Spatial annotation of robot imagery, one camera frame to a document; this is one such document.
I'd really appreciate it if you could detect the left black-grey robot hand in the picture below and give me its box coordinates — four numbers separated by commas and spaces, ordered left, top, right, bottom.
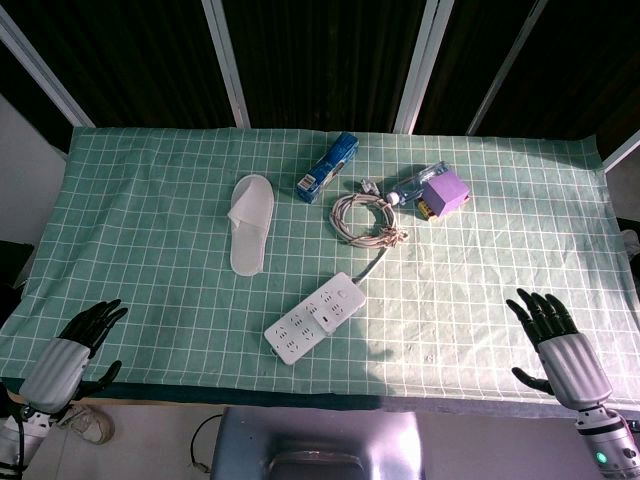
18, 298, 130, 414

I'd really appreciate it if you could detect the right black-grey robot hand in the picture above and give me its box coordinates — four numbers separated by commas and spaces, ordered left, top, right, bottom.
505, 288, 614, 412

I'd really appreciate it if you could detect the white charger plug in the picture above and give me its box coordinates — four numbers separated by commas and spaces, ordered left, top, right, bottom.
310, 303, 347, 335

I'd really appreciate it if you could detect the white power strip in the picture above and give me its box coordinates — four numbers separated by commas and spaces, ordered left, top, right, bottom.
263, 271, 368, 366

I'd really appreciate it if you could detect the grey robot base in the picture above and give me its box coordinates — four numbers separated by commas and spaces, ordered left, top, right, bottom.
209, 406, 427, 480

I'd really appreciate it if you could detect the white sneaker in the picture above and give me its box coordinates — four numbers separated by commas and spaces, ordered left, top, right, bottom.
58, 402, 116, 445

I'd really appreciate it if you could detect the green checked tablecloth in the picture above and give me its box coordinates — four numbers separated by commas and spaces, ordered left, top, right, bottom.
0, 125, 640, 407

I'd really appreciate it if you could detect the yellow item under purple box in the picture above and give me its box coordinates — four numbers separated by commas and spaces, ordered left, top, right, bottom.
416, 196, 472, 222

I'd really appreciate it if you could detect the purple box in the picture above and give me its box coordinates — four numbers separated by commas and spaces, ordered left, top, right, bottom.
421, 171, 472, 219

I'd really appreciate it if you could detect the clear plastic water bottle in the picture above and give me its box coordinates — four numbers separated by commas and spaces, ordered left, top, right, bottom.
386, 160, 451, 208

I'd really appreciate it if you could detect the white disposable slipper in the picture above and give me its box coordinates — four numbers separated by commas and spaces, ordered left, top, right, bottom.
228, 173, 276, 278

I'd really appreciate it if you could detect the blue cardboard box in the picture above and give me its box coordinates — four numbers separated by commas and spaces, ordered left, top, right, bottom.
295, 131, 361, 204

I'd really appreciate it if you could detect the black floor cable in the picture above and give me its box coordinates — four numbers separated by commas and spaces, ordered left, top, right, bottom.
191, 413, 225, 472

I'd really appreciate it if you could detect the white window frame post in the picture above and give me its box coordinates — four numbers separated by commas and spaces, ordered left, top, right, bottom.
466, 0, 550, 136
393, 0, 455, 135
201, 0, 252, 129
601, 128, 640, 174
0, 7, 95, 128

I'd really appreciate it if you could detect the brown twine cable tie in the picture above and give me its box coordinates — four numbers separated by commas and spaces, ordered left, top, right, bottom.
377, 223, 412, 249

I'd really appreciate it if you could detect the white cable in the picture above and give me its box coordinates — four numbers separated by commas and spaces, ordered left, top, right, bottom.
328, 178, 412, 284

